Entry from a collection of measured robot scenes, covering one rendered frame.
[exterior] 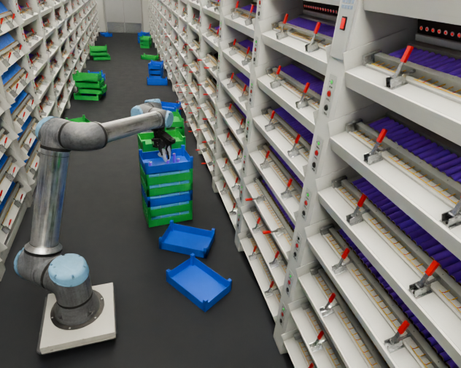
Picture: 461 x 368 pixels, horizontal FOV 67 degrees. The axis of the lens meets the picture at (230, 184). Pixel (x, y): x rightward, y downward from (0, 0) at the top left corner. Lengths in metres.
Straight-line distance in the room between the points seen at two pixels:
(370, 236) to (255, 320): 0.99
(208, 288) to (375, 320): 1.09
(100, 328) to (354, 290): 1.10
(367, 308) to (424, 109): 0.57
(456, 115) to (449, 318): 0.41
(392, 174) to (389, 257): 0.21
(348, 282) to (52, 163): 1.21
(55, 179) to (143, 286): 0.75
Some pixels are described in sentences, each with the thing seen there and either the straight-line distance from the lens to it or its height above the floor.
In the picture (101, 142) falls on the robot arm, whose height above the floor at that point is 0.83.
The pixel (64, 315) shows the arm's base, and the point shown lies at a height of 0.15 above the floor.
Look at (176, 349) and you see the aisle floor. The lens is 1.76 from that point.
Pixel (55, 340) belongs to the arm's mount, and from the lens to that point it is 1.76.
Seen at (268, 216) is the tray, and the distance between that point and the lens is 1.68.
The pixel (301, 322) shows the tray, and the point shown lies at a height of 0.30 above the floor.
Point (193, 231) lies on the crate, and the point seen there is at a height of 0.02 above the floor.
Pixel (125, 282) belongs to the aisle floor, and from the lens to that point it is 2.04.
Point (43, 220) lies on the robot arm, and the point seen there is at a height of 0.52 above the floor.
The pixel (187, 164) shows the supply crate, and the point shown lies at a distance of 2.21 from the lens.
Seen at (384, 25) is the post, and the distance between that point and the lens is 1.08.
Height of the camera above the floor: 1.45
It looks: 30 degrees down
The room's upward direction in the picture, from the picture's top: 4 degrees clockwise
